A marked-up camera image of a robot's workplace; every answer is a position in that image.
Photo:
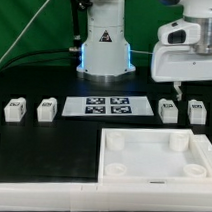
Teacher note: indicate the white square tabletop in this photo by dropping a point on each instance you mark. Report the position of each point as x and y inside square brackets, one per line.
[143, 156]

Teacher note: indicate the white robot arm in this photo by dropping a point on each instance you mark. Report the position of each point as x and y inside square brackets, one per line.
[106, 53]

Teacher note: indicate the white sheet with markers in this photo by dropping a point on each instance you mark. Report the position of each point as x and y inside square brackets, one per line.
[107, 106]

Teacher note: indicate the white front obstacle bar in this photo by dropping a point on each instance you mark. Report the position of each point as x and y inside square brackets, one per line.
[52, 197]

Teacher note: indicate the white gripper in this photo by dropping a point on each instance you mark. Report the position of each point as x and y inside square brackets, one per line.
[183, 53]

